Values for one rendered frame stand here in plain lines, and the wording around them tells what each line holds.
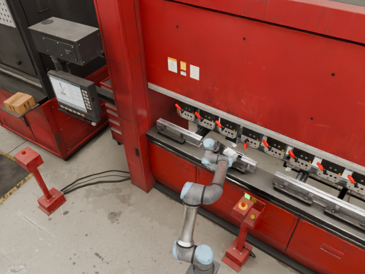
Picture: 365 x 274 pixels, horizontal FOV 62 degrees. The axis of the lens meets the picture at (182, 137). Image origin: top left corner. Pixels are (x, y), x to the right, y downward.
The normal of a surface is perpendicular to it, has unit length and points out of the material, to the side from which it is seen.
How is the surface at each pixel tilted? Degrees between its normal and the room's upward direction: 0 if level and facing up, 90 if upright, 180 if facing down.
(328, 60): 90
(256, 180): 0
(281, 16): 90
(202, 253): 7
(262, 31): 90
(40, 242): 0
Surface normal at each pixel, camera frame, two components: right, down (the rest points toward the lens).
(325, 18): -0.58, 0.56
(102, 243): -0.02, -0.73
